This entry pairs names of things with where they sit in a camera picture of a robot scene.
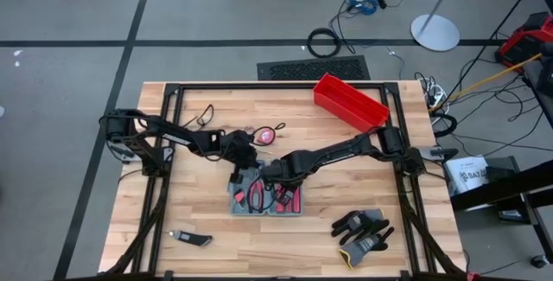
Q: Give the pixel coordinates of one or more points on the white printed box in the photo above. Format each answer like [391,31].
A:
[466,175]

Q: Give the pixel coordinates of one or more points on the red plastic bin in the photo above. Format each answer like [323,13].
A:
[350,104]

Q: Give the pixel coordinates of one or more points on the black side shelf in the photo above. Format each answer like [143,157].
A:
[497,190]

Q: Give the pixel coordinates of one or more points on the small round brown tape roll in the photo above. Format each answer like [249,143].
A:
[249,129]

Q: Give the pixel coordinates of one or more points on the thin black diagonal pole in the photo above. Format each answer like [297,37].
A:
[492,35]

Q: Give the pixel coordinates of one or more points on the white power strip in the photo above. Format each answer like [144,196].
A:
[438,97]

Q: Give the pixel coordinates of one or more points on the red and black machine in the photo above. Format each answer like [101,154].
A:
[523,41]

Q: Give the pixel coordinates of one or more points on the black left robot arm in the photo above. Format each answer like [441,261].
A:
[181,136]

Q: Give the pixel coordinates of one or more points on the black work glove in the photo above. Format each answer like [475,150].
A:
[345,225]

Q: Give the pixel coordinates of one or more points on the yellow pole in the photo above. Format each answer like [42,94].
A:
[488,81]

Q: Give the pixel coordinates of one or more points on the pink tape measure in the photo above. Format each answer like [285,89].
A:
[266,136]

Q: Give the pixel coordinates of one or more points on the white round pedestal table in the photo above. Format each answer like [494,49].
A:
[434,32]

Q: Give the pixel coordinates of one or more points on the black utility knife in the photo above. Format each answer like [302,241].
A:
[194,238]

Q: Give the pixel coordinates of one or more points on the grey plastic tool case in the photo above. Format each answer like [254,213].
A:
[242,209]

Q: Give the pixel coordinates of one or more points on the grey yellow-cuffed work glove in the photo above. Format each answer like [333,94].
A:
[363,246]

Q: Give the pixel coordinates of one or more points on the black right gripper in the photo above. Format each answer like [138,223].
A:
[287,168]

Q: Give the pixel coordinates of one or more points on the clear safety glasses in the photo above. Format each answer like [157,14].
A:
[209,111]

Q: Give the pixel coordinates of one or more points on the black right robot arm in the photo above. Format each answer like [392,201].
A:
[341,153]

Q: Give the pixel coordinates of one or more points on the black caster wheel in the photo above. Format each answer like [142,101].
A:
[540,261]

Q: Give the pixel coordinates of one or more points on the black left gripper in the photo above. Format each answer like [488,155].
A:
[239,149]

